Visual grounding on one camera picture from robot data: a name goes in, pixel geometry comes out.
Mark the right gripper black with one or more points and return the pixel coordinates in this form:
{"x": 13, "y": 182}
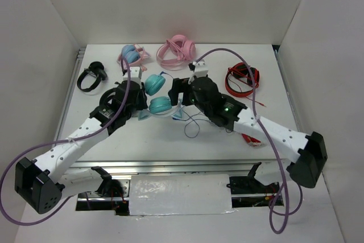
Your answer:
{"x": 180, "y": 85}

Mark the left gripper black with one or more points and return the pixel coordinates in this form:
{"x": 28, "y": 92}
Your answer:
{"x": 143, "y": 104}

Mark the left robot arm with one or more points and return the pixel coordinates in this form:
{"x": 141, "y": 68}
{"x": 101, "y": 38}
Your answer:
{"x": 43, "y": 181}

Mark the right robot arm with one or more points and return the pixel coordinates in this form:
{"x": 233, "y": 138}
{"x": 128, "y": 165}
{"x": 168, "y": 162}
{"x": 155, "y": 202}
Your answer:
{"x": 304, "y": 154}

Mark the red white headphones under arm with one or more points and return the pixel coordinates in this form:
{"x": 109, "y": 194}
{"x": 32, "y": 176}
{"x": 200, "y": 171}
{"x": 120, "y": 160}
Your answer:
{"x": 251, "y": 141}

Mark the pink over-ear headphones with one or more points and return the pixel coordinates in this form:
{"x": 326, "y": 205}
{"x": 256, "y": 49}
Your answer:
{"x": 176, "y": 53}

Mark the pink blue cat headphones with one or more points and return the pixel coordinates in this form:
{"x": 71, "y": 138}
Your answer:
{"x": 134, "y": 55}

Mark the red black headphones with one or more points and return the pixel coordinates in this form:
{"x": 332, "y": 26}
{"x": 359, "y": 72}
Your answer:
{"x": 240, "y": 73}

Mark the black headset with mic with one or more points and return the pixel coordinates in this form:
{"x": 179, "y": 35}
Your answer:
{"x": 104, "y": 102}

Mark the white foam cover panel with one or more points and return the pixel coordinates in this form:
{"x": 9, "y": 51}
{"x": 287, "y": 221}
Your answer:
{"x": 179, "y": 195}

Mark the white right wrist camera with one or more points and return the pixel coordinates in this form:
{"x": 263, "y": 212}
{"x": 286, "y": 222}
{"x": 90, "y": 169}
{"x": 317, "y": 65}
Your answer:
{"x": 198, "y": 68}

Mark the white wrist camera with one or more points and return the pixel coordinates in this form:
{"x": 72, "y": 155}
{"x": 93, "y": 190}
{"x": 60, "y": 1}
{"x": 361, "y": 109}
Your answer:
{"x": 134, "y": 73}
{"x": 198, "y": 68}

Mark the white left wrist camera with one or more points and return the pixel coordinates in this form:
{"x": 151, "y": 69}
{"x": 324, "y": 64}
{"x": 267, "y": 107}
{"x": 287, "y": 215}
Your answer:
{"x": 134, "y": 73}

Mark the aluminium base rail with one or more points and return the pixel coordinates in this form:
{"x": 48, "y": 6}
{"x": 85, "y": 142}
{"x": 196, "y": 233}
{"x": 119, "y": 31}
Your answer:
{"x": 179, "y": 166}

